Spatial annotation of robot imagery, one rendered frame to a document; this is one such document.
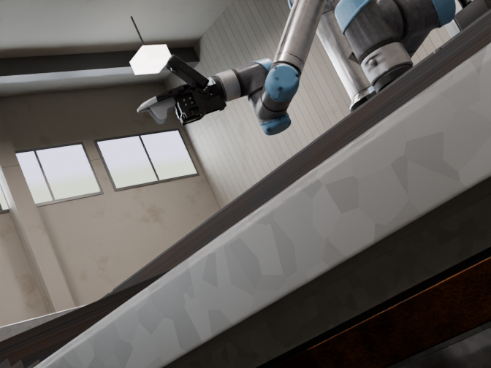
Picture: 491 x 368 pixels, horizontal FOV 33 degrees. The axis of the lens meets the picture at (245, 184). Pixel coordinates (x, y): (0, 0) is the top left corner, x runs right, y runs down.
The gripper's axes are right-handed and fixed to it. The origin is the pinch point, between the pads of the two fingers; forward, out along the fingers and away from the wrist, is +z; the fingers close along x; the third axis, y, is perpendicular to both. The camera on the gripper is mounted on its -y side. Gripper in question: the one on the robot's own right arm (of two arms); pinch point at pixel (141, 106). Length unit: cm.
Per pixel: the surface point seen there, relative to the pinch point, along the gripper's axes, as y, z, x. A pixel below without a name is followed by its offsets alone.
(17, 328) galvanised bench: 40, 45, -15
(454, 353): 76, -25, -52
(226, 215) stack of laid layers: 44, 22, -121
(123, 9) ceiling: -392, -222, 925
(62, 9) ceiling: -399, -133, 879
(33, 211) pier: -172, -4, 1013
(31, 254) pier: -112, 19, 1001
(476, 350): 76, -28, -56
